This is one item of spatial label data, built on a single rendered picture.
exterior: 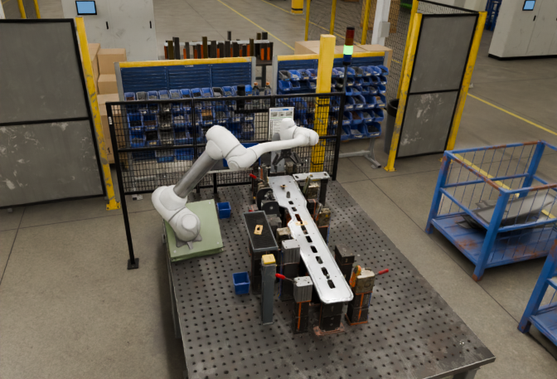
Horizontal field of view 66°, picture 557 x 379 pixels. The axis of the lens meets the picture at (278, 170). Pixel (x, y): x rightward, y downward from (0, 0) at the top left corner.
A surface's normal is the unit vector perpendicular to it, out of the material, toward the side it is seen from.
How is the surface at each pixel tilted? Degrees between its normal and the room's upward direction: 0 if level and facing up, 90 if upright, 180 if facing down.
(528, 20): 90
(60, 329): 0
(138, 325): 0
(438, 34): 90
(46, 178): 94
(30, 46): 89
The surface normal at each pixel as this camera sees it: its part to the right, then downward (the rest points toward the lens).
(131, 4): 0.32, 0.46
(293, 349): 0.04, -0.88
